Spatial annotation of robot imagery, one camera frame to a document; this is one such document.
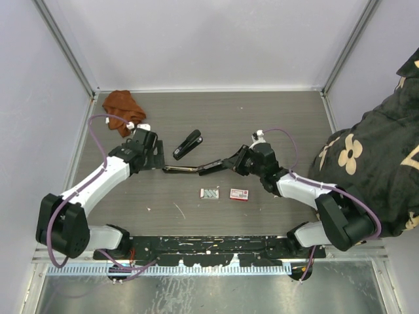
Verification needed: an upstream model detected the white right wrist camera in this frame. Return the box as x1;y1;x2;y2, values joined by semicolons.
251;130;266;147

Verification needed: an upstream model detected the black floral fleece garment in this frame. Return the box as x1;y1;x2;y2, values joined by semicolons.
308;52;418;237

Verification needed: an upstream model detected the orange-brown cloth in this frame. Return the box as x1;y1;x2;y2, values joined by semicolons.
102;90;147;137

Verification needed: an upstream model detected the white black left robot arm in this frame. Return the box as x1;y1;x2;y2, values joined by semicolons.
35;124;164;259

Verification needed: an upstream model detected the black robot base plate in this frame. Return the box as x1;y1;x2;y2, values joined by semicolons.
106;235;312;267

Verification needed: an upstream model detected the black stapler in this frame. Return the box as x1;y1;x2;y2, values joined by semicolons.
172;130;203;160
162;160;226;176

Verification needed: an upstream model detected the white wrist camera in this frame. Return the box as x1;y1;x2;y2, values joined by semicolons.
251;130;266;147
136;124;151;131

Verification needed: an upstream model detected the aluminium front rail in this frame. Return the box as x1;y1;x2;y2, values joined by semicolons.
31;237;99;264

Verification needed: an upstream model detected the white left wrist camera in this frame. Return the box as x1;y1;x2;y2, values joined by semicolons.
136;124;151;131

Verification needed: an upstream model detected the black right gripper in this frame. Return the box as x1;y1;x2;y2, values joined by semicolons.
222;145;264;177

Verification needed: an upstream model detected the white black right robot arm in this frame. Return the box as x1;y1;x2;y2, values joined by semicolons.
222;143;381;258

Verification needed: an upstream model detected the aluminium frame post left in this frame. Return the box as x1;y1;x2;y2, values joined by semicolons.
32;0;97;98

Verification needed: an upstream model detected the red white staple box sleeve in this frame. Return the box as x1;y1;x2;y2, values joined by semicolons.
229;188;249;201

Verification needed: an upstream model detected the perforated cable duct strip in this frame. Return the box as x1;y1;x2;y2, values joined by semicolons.
46;262;292;277

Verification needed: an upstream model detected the aluminium frame post right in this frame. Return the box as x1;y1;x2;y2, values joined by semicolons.
321;0;381;97

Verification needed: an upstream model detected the aluminium frame post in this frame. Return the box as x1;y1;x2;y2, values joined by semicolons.
321;0;381;97
32;0;97;98

